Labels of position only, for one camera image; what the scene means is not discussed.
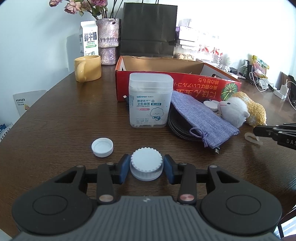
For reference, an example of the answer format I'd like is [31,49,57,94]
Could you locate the small translucent white clip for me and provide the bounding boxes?
[244,132,263,146]

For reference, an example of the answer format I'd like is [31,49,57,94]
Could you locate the white ridged jar lid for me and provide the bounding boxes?
[129,147,164,181]

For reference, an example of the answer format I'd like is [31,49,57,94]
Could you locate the white sheep plush toy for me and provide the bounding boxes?
[203,91,267,128]

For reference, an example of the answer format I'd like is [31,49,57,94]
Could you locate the black braided cable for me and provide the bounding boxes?
[167,108,221,155]

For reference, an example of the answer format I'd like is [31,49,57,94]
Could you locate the purple fabric drawstring pouch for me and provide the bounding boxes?
[171,91,239,149]

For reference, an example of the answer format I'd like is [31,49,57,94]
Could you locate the cotton swab plastic box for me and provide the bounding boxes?
[128,72,174,128]

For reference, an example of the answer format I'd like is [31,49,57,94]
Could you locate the white bottle cap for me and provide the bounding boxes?
[91,138,114,158]

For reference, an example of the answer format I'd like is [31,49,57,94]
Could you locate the colourful snack packet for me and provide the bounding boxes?
[252,55,269,78]

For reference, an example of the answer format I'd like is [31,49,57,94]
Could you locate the red cardboard box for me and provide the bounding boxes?
[115,56,242,102]

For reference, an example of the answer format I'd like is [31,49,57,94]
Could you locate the yellow ceramic mug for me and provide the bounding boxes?
[74,55,102,83]

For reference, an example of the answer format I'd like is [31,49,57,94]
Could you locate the blue white leaflets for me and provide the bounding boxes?
[0,123,13,142]

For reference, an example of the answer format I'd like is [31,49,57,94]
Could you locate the clear jar of seeds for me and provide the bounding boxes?
[173,44,197,61]

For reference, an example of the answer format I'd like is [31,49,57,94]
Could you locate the white milk carton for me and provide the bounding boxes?
[79,21,99,56]

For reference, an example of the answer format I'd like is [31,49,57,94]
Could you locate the purple glitter vase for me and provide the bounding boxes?
[96,18,121,66]

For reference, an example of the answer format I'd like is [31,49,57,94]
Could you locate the black paper shopping bag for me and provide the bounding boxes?
[120,2,178,58]

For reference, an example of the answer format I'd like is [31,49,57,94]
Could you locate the dried pink rose bouquet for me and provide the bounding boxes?
[49,0,125,20]

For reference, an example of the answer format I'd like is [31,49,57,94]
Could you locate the white charger with cable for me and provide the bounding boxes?
[274,79,296,110]

